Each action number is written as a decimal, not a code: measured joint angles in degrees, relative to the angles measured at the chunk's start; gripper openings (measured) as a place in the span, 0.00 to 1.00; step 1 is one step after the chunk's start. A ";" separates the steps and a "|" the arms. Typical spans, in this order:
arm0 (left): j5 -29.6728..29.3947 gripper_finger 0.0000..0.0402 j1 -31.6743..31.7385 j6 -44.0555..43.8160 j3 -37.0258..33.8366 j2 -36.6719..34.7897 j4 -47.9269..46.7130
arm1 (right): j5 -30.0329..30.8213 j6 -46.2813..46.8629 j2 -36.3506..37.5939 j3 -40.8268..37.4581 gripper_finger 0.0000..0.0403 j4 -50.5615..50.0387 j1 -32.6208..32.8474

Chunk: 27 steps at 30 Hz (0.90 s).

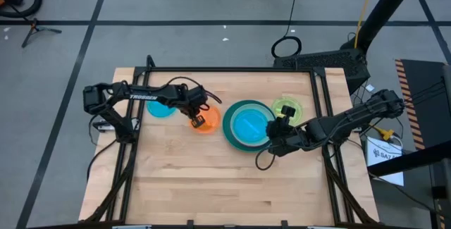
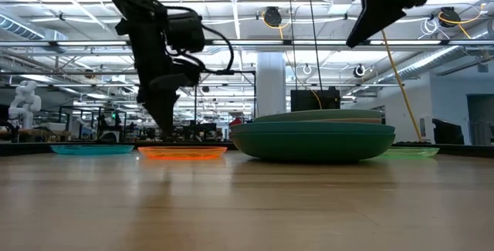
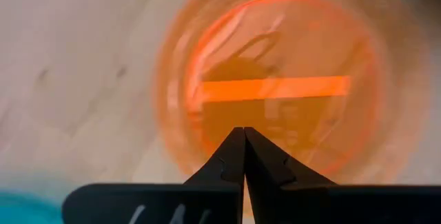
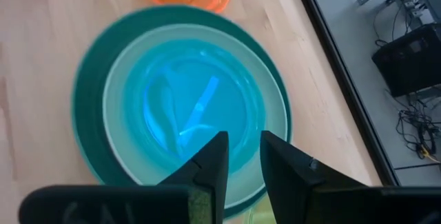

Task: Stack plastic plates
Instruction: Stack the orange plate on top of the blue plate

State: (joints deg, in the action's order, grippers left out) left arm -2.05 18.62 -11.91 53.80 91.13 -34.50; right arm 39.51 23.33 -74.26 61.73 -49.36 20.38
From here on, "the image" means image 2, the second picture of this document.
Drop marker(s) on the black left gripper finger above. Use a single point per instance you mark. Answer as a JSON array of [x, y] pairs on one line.
[[164, 116]]

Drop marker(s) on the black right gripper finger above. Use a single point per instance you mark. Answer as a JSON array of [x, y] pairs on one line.
[[372, 15]]

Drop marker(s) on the translucent blue plate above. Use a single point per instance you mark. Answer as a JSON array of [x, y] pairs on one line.
[[92, 150]]

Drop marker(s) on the opaque pink plate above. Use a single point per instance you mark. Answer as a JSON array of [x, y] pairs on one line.
[[359, 121]]

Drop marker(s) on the opaque mint green plate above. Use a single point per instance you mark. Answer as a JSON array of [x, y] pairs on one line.
[[308, 115]]

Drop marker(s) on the large dark green plate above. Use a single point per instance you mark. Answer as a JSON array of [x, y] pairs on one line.
[[312, 144]]

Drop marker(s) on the translucent orange plate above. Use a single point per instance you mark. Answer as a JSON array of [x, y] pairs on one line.
[[181, 153]]

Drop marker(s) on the black perforated computer box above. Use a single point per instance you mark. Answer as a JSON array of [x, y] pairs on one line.
[[305, 102]]

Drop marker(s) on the white round pillar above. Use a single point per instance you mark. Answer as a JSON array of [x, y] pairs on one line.
[[271, 85]]

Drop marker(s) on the black office chair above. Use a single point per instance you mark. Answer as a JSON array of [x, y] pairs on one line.
[[447, 131]]

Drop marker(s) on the translucent green plate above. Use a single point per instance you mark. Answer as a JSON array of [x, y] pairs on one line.
[[417, 151]]

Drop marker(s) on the grey door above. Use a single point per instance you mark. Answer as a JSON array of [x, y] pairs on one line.
[[480, 117]]

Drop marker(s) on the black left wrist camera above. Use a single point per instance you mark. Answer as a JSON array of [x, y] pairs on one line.
[[185, 32]]

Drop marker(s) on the silver ventilation duct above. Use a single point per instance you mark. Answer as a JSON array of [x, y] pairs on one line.
[[444, 56], [23, 29]]

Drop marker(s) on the black gantry frame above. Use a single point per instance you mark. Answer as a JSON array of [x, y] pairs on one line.
[[247, 72]]

